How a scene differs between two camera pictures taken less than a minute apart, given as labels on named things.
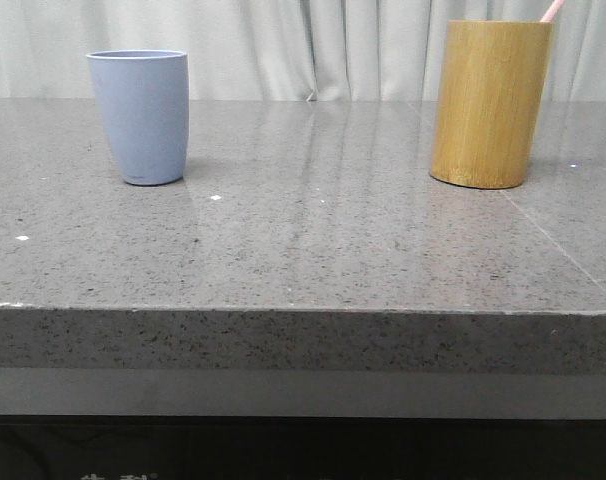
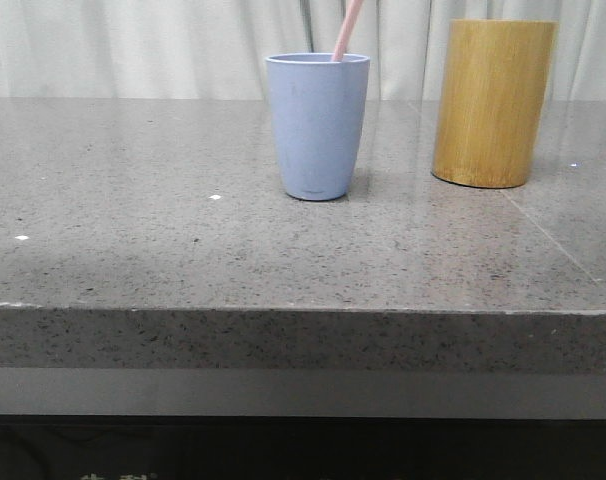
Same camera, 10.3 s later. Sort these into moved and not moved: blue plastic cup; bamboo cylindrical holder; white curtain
Moved: blue plastic cup
Not moved: white curtain; bamboo cylindrical holder
